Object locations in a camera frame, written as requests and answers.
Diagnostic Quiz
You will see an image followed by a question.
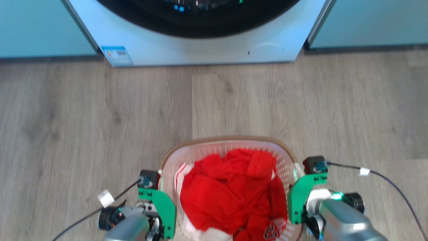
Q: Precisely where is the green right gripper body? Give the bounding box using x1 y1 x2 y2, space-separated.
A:
287 172 328 225

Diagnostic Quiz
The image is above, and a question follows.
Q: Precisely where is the blue energy label sticker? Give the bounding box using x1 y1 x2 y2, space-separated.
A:
101 46 133 66

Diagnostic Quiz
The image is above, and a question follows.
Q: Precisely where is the black round washer door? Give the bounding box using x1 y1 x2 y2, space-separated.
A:
95 0 301 38

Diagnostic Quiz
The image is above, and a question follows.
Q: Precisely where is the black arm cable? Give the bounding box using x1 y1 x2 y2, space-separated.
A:
326 162 428 240
52 179 142 241

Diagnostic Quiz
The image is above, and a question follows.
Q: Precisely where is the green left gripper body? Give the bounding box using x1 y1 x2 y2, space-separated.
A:
135 187 177 241

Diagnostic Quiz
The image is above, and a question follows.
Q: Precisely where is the light blue cabinet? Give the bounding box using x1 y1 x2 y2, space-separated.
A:
0 0 99 59
306 0 428 51

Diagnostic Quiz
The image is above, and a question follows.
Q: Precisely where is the white garment with red stripes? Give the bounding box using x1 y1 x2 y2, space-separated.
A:
174 162 234 241

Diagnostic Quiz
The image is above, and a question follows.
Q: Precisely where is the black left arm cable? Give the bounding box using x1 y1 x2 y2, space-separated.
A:
52 179 142 241

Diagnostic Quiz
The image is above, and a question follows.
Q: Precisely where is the white perforated laundry basket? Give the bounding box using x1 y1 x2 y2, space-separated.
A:
159 136 306 241

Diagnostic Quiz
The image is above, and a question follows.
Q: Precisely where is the white front-load washing machine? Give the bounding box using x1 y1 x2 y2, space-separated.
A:
61 0 336 67

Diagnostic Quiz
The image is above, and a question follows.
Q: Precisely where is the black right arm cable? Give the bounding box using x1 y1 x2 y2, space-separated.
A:
326 162 428 240

